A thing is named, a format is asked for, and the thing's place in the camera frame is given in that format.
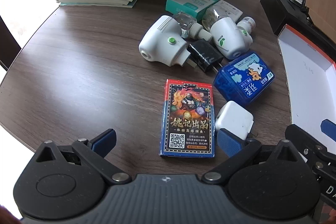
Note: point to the orange and white cardboard box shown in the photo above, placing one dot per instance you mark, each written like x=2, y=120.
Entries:
x=307, y=69

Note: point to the playing card box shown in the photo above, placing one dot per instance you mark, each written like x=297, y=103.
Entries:
x=187, y=119

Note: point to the teal bandage box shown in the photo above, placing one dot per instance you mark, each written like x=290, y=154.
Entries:
x=189, y=2

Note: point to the black monitor riser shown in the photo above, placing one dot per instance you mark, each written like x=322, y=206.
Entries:
x=278, y=8

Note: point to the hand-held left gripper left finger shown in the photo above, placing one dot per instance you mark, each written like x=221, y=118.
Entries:
x=103, y=140

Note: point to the white pill bottle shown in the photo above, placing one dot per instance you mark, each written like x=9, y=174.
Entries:
x=248, y=22

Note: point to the blue plastic box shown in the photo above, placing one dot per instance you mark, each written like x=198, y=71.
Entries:
x=244, y=77

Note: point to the white charger plug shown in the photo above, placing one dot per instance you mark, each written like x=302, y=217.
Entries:
x=233, y=117

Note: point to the black charger plug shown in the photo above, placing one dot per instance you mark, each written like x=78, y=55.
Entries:
x=203, y=54

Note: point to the white heater with clear bottle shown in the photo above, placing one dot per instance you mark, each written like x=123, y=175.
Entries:
x=228, y=37

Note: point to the white mosquito repellent heater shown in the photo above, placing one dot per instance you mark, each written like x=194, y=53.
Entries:
x=160, y=40

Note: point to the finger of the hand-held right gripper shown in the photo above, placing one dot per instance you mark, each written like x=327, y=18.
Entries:
x=329, y=129
x=302, y=138

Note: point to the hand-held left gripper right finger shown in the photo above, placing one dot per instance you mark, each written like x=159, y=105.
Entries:
x=229, y=142

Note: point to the white medicine box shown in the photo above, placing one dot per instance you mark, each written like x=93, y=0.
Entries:
x=231, y=10

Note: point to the clear liquid refill bottle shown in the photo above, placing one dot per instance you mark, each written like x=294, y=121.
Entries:
x=183, y=20

